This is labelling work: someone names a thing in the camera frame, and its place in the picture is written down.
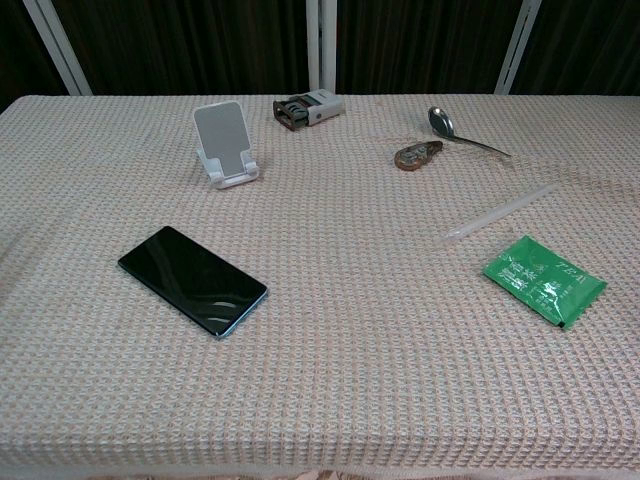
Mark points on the beige waffle tablecloth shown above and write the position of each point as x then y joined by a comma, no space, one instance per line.
320,375

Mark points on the white folding phone stand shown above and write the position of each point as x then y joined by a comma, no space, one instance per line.
222,132

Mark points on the green tea packet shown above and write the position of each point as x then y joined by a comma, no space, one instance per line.
545,282

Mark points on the clear wrapped plastic straw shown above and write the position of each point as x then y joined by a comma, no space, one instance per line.
492,215

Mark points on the white frame post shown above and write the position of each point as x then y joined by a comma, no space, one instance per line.
517,47
327,45
60,50

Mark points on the brown correction tape dispenser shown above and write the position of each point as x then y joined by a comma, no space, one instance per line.
412,157

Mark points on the black smartphone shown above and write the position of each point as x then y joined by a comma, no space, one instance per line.
192,282

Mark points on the black curtain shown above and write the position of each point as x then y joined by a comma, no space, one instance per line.
200,45

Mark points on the metal spoon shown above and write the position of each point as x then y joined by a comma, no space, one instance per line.
440,121

